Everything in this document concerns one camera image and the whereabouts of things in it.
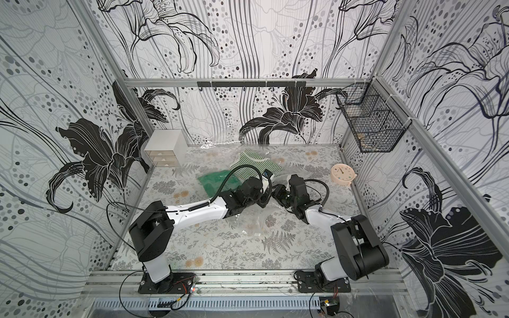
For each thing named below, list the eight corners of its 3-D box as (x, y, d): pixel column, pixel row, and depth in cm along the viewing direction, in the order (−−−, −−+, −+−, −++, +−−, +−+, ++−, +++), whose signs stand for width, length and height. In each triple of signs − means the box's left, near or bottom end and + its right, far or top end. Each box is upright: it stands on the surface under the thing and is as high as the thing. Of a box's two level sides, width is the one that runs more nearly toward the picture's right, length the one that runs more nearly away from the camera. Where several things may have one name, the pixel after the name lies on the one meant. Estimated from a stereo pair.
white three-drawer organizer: (153, 171, 110) (141, 154, 99) (165, 142, 124) (156, 125, 114) (183, 171, 110) (174, 154, 99) (192, 142, 124) (185, 125, 113)
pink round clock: (332, 185, 102) (334, 182, 100) (327, 166, 111) (329, 163, 108) (357, 185, 102) (359, 182, 100) (350, 166, 110) (352, 163, 108)
